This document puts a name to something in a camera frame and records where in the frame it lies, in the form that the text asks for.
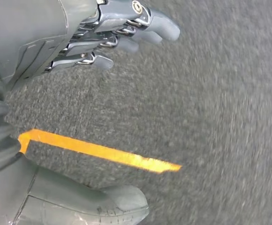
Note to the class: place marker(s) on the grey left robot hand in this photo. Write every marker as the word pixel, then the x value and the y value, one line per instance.
pixel 32 31

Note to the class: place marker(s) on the yellow floor tape marking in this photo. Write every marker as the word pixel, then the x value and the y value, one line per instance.
pixel 91 150

